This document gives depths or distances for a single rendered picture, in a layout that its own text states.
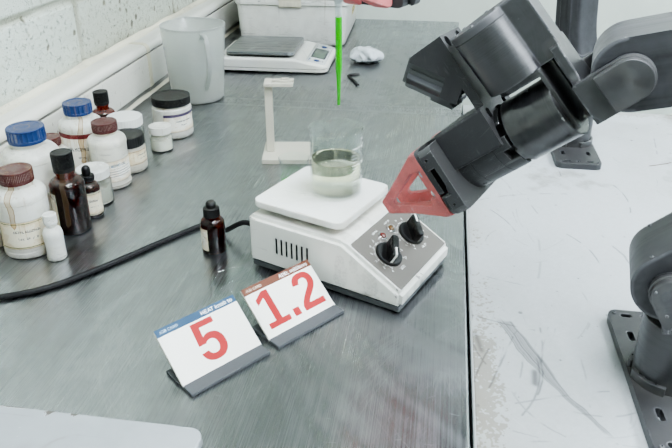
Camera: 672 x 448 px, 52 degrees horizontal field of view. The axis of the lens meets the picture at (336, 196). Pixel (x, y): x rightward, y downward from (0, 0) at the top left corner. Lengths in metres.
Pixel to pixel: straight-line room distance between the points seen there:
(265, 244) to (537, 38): 0.40
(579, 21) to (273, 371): 0.72
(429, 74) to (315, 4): 1.22
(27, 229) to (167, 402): 0.33
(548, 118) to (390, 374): 0.28
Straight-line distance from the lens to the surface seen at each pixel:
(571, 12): 1.13
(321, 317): 0.74
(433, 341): 0.72
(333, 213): 0.76
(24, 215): 0.89
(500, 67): 0.57
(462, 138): 0.60
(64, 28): 1.29
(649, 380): 0.70
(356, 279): 0.75
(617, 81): 0.55
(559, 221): 0.98
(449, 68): 0.60
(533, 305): 0.79
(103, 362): 0.72
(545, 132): 0.58
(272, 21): 1.85
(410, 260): 0.77
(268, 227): 0.79
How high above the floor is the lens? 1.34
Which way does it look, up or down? 26 degrees down
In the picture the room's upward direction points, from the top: straight up
